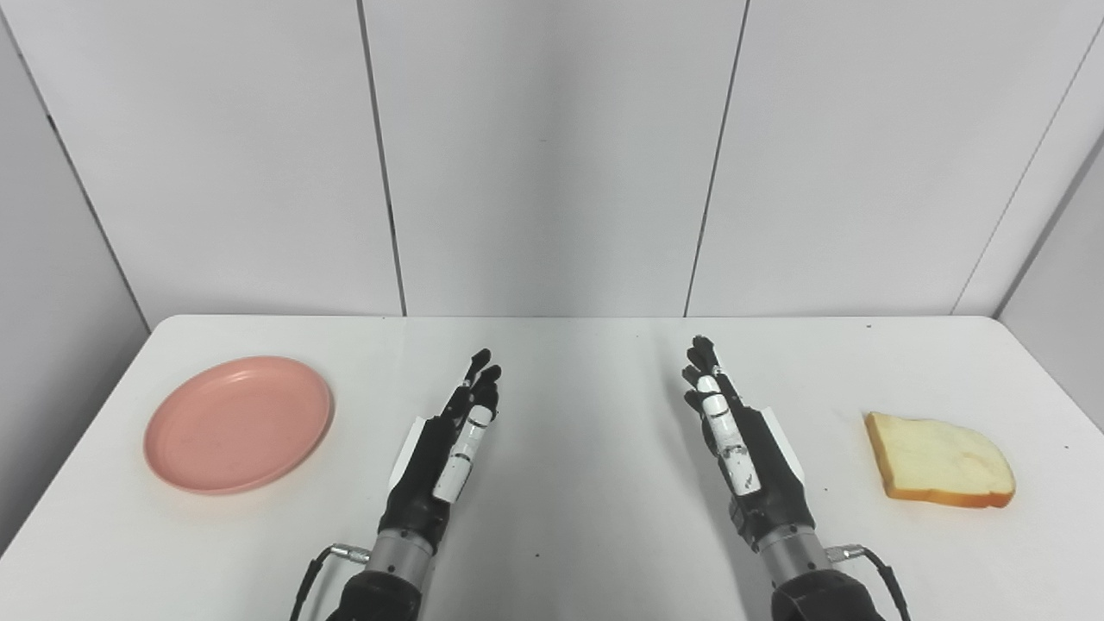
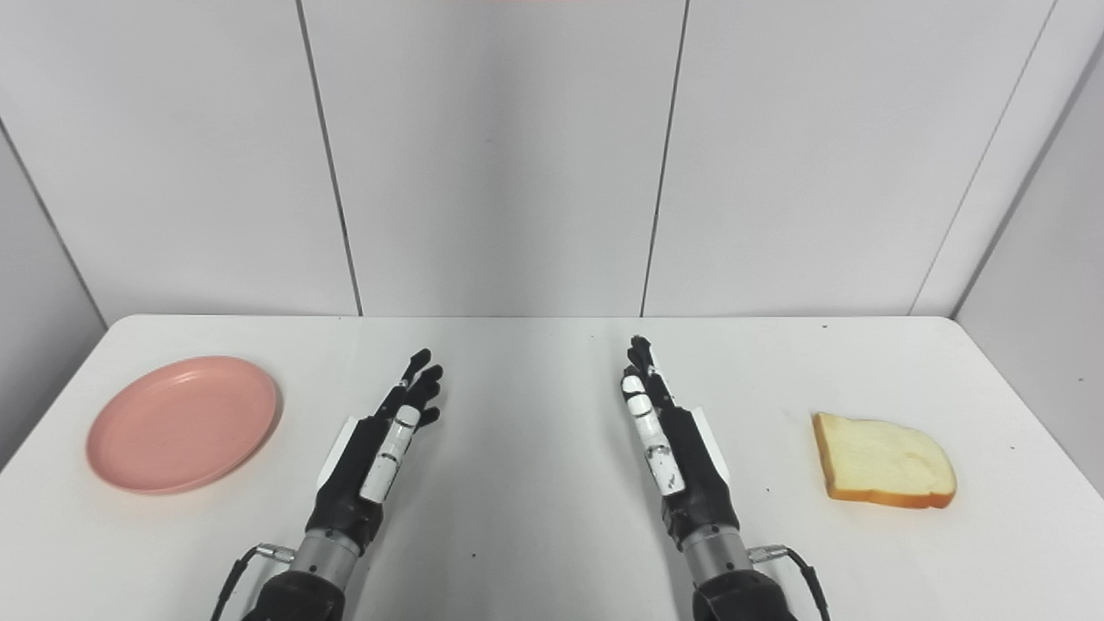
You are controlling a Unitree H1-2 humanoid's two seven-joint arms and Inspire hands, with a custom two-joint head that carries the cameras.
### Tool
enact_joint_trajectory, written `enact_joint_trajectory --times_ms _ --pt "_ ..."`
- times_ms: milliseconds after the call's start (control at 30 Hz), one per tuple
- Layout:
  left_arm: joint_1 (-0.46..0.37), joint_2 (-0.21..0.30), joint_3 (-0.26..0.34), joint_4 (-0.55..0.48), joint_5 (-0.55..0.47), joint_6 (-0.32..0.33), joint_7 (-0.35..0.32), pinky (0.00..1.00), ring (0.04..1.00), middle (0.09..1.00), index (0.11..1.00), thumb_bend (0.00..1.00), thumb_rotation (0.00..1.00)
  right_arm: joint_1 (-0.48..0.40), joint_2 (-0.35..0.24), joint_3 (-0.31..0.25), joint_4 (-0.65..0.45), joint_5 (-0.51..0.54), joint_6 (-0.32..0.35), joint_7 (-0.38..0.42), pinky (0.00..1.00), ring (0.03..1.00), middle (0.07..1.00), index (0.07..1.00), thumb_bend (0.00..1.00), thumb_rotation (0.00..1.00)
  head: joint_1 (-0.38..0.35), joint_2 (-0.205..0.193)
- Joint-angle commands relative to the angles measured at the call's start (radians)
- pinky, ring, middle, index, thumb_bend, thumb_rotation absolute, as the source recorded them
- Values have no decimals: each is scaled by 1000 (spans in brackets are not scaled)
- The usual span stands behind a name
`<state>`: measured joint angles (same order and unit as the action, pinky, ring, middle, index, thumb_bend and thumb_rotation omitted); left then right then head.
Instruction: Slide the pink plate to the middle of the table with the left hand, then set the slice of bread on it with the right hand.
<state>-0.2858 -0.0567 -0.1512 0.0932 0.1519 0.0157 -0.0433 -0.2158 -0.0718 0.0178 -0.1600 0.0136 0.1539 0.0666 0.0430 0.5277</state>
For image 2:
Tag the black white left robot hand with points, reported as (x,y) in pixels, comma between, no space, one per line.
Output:
(349,483)

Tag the pink plastic plate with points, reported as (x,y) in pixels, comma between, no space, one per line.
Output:
(183,424)

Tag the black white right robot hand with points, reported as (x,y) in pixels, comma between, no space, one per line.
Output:
(694,470)

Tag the slice of bread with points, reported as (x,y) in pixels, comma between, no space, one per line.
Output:
(884,461)

